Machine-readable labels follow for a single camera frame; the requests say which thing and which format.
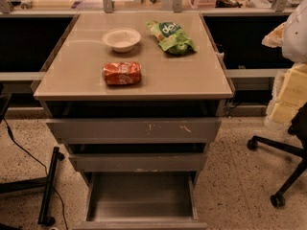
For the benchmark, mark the green chip bag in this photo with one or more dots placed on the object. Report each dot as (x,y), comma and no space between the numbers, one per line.
(171,38)

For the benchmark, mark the open bottom grey drawer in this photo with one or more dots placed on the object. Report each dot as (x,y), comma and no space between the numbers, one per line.
(141,201)

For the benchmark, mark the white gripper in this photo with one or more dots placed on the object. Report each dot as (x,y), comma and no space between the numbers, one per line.
(295,40)

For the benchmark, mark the grey drawer cabinet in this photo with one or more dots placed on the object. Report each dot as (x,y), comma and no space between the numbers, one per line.
(135,98)

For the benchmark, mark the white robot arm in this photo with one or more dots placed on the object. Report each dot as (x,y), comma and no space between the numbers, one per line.
(291,37)

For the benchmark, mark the black stand leg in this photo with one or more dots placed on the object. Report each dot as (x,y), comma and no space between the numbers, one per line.
(44,218)

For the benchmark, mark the middle grey drawer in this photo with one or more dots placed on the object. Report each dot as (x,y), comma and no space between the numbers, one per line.
(144,162)

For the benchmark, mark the top grey drawer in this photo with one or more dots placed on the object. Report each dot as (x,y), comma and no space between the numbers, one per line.
(134,130)

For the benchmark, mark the white bowl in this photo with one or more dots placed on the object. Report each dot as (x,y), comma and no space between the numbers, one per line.
(121,40)

